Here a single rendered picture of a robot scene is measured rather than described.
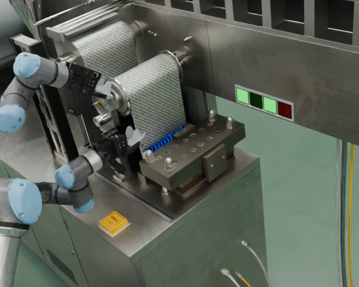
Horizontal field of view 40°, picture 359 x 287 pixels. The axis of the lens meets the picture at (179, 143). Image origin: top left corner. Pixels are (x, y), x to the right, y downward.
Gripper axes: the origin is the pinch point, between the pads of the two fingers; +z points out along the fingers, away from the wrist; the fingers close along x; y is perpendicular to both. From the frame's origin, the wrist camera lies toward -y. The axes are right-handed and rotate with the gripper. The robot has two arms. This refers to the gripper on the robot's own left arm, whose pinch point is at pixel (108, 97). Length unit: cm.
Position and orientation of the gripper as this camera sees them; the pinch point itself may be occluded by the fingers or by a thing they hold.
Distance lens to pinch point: 172.3
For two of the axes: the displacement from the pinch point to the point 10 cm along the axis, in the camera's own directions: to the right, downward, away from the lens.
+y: 3.4, -9.3, -1.0
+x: -6.8, -3.2, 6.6
